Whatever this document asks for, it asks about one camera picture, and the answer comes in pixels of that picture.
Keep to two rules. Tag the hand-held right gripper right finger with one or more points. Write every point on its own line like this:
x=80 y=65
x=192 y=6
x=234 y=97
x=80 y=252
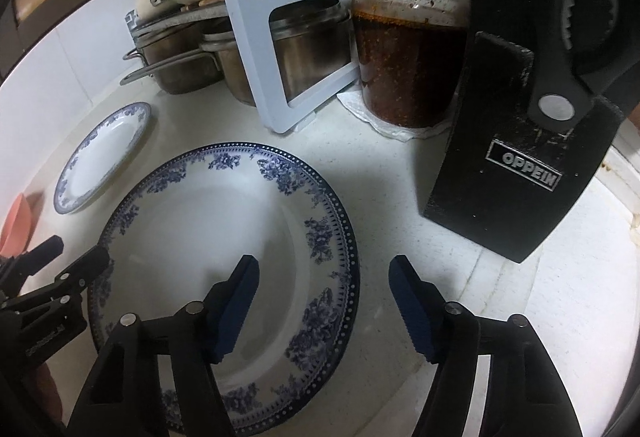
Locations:
x=411 y=312

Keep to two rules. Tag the glass jar of chili sauce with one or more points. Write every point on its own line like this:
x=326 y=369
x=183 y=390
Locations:
x=405 y=67

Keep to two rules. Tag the large blue floral plate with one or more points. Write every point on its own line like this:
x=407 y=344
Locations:
x=200 y=227

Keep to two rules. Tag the small blue floral plate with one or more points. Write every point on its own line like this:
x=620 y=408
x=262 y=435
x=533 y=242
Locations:
x=100 y=157

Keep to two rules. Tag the black knife block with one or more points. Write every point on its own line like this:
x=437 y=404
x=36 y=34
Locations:
x=500 y=197

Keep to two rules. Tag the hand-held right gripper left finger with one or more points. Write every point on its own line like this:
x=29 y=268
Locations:
x=239 y=312

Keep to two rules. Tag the steel canister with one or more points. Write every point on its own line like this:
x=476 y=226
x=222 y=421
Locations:
x=310 y=52

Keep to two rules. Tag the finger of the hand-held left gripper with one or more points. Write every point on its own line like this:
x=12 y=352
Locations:
x=87 y=267
x=42 y=254

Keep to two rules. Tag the white cutting board rack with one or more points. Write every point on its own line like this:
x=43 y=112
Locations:
x=240 y=42

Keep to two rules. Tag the pink bowl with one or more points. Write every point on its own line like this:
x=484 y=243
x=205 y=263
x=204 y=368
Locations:
x=15 y=227

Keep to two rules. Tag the white paper towel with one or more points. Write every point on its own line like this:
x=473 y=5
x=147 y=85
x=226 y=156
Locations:
x=360 y=109

